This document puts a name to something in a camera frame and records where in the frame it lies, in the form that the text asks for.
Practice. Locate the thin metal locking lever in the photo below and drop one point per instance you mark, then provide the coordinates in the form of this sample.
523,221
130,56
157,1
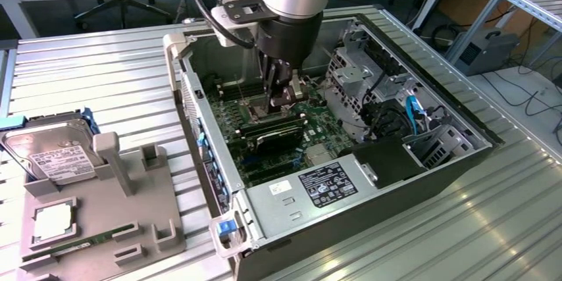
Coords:
240,88

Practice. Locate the open black PC case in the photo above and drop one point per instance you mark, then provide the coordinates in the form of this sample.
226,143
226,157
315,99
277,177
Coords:
372,215

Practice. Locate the grey parts rack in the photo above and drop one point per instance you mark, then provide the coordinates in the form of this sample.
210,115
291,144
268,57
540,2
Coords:
109,208

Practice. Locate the blue case latch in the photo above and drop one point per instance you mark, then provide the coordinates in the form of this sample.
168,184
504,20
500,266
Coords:
225,228

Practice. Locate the silver power supply unit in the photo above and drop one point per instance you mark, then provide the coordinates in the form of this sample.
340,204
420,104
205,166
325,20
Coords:
280,208

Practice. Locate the silver disk bay bracket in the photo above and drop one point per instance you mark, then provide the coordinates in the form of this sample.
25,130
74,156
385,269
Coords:
443,143

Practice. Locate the silver hard disk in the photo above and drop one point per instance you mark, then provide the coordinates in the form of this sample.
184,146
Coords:
52,159

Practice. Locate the black graphics card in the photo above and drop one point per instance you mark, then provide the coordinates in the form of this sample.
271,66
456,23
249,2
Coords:
277,141

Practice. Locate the silver socket cover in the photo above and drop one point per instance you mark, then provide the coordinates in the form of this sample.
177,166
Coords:
297,85

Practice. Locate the silver chipset heatsink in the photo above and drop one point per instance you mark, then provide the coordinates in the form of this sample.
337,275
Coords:
320,152

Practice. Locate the black office chair base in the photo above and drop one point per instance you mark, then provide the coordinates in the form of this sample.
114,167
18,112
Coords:
122,8

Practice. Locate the black plastic shroud box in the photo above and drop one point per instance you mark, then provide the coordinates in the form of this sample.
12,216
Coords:
385,162

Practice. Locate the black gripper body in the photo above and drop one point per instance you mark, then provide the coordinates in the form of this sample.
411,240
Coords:
287,40

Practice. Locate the RAM stick with white label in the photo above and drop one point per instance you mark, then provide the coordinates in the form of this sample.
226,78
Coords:
263,128

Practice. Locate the green motherboard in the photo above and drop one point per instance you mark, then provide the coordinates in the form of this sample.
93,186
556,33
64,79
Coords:
324,119

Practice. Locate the aluminium slat frame table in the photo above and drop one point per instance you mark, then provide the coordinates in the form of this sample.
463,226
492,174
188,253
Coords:
531,1

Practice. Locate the silver CPU chip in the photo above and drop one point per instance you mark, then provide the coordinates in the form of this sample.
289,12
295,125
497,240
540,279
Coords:
52,221

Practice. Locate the silver metal drive cage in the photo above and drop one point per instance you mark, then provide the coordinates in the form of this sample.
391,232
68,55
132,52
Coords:
355,77

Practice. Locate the green RAM stick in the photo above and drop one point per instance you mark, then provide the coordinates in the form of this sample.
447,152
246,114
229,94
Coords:
78,243

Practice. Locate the CPU socket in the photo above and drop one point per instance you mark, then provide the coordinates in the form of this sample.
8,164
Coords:
256,110

